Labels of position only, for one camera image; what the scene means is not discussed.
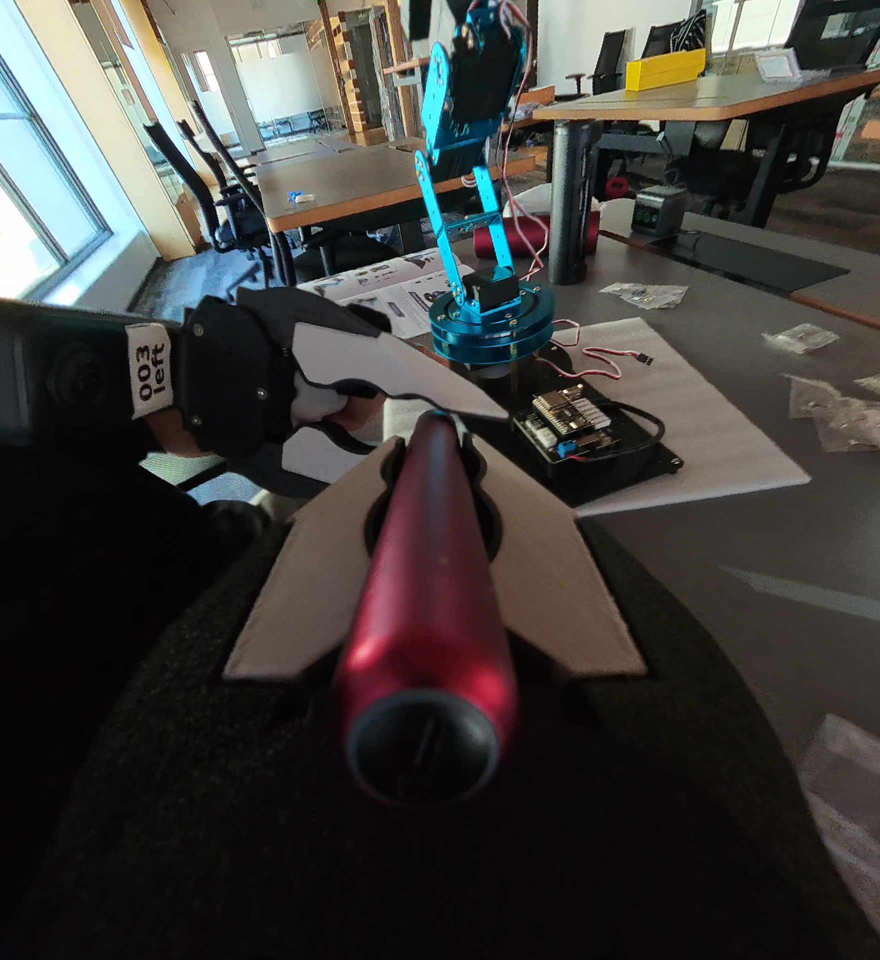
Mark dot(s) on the red electric screwdriver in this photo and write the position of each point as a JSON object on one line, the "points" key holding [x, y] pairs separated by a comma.
{"points": [[425, 600]]}

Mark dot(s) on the green circuit board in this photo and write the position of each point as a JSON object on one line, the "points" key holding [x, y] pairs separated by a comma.
{"points": [[567, 420]]}

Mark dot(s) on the black desk mat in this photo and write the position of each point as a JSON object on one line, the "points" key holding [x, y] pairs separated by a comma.
{"points": [[754, 262]]}

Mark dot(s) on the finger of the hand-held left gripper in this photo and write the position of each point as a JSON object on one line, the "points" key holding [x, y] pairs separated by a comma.
{"points": [[335, 311], [387, 367]]}

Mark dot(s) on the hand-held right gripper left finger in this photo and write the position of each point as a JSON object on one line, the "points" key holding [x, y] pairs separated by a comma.
{"points": [[305, 592]]}

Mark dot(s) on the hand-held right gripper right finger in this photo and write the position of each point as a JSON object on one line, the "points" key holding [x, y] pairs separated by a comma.
{"points": [[560, 592]]}

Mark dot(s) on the wood-edged office desk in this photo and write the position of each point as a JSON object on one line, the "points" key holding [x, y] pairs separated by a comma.
{"points": [[357, 180], [709, 94]]}

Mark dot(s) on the yellow storage bin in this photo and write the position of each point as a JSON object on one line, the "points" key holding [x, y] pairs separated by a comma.
{"points": [[664, 71]]}

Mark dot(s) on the black mesh office chair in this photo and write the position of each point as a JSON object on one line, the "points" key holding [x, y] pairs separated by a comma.
{"points": [[844, 30]]}

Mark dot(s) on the tall black cylinder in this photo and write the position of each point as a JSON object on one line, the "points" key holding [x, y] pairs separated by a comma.
{"points": [[571, 210]]}

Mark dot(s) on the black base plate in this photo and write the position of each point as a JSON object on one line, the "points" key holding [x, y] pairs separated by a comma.
{"points": [[634, 465]]}

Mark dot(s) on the dark red cylinder case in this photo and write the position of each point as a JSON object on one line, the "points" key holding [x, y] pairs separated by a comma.
{"points": [[515, 236]]}

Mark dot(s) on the blue toy robot arm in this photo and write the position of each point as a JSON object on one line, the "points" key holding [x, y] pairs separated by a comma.
{"points": [[485, 334]]}

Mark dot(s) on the person's dark clothing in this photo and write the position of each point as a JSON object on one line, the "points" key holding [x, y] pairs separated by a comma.
{"points": [[35, 637]]}

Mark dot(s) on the white sign card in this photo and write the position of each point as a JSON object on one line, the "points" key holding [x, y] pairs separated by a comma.
{"points": [[777, 65]]}

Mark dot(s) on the large clear plastic wrap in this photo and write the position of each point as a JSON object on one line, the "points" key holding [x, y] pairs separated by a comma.
{"points": [[867, 825]]}

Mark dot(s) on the instruction booklet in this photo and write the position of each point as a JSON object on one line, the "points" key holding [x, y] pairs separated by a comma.
{"points": [[380, 289]]}

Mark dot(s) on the large window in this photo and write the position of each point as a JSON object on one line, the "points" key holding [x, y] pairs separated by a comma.
{"points": [[5, 187]]}

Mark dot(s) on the person's left hand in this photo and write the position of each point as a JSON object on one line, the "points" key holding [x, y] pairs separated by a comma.
{"points": [[365, 420]]}

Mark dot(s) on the small blue object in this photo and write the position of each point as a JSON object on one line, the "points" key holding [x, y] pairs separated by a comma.
{"points": [[299, 198]]}

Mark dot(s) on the wooden slat partition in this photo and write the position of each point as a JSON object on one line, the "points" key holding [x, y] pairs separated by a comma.
{"points": [[353, 75]]}

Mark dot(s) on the white foam sheet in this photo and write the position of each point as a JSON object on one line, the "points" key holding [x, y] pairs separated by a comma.
{"points": [[709, 442]]}

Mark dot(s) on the small grey charger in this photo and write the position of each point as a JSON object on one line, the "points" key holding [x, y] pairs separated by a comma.
{"points": [[657, 214]]}

